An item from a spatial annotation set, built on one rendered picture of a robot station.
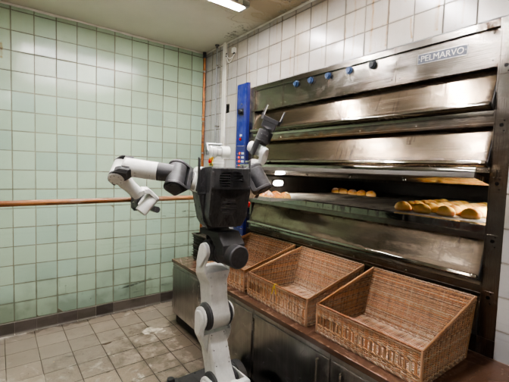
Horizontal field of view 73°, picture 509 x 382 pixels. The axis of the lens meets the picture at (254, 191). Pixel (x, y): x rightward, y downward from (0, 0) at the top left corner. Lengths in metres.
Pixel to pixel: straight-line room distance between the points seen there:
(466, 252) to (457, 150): 0.49
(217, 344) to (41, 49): 2.64
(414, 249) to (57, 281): 2.82
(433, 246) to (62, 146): 2.86
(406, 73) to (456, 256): 1.00
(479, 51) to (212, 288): 1.72
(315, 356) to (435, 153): 1.18
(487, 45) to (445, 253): 0.99
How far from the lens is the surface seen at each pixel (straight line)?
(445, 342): 1.73
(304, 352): 1.94
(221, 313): 1.89
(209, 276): 1.84
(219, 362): 1.98
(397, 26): 2.24
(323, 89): 2.49
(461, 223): 1.93
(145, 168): 1.71
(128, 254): 3.56
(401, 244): 2.08
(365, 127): 2.21
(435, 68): 2.07
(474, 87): 1.96
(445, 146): 1.96
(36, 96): 3.35
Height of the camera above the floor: 1.40
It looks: 4 degrees down
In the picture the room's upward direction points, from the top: 2 degrees clockwise
